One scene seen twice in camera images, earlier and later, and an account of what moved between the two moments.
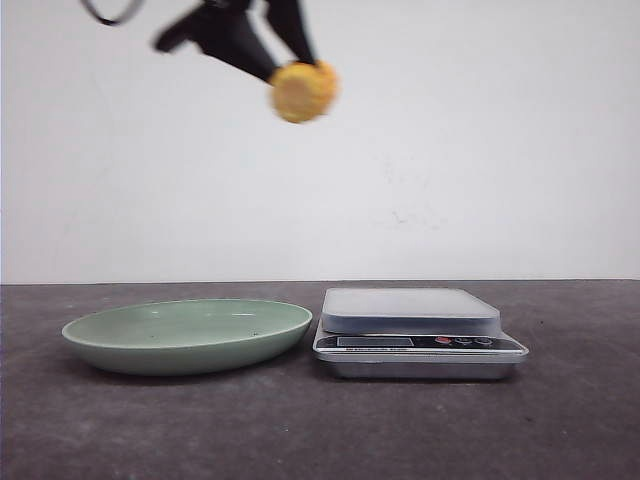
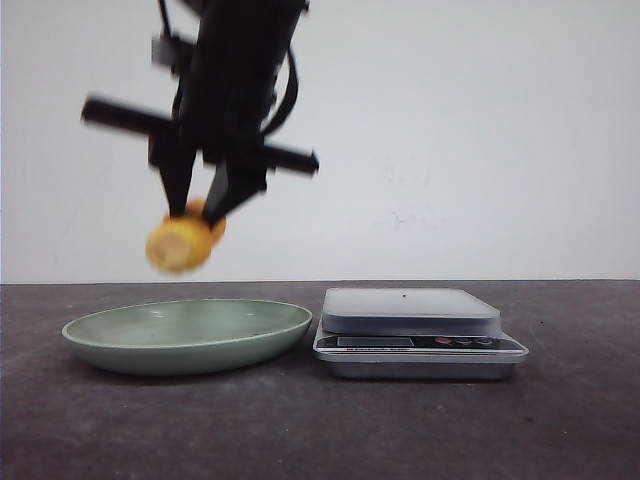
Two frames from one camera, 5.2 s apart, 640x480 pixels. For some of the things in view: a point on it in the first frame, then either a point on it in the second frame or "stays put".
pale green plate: [189, 337] stays put
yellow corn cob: [304, 90] -> [186, 241]
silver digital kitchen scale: [412, 334] stays put
